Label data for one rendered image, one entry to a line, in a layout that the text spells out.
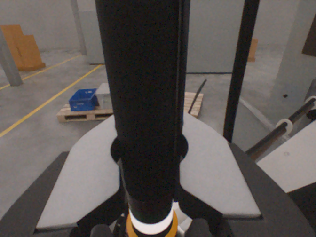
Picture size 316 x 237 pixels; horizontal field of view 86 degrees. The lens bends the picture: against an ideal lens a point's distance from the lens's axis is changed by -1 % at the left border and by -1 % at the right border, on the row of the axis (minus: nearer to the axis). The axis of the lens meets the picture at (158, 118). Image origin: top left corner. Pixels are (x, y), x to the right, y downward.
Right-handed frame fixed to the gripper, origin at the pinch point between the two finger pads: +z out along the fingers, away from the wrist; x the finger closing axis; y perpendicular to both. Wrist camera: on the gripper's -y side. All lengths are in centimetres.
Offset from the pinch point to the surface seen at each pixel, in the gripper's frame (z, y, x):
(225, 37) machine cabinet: 533, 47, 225
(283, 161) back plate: 19.1, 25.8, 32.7
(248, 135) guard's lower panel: 88, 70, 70
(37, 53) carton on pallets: 722, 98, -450
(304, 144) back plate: 19.8, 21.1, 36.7
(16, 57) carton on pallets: 683, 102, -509
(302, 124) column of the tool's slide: 39, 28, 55
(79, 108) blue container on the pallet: 272, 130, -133
